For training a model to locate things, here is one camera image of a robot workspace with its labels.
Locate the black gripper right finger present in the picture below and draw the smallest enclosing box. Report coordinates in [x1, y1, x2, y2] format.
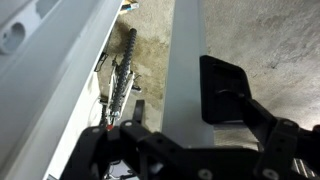
[199, 54, 320, 180]

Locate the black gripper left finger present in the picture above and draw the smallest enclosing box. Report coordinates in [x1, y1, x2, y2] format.
[59, 99, 153, 180]

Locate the white door frame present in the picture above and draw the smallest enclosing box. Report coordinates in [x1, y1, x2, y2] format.
[0, 0, 125, 180]

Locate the grey vertical board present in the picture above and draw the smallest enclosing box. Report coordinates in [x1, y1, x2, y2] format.
[160, 0, 216, 149]

